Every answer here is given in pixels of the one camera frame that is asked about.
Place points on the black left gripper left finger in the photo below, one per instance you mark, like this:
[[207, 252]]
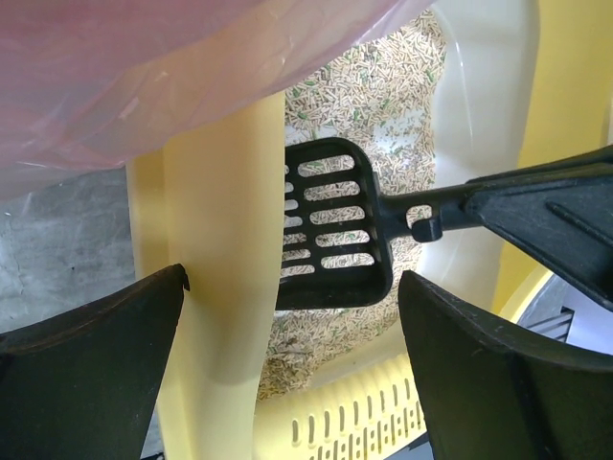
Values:
[[83, 384]]

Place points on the black litter scoop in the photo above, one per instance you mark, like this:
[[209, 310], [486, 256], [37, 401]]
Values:
[[339, 226]]

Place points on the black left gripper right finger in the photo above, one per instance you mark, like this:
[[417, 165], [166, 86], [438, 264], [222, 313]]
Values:
[[490, 389]]

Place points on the red waste basket with liner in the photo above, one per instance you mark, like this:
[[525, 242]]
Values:
[[89, 85]]

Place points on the yellow litter box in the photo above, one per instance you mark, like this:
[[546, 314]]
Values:
[[524, 82]]

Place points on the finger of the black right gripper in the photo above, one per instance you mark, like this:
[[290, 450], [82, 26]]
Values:
[[568, 232], [566, 173]]

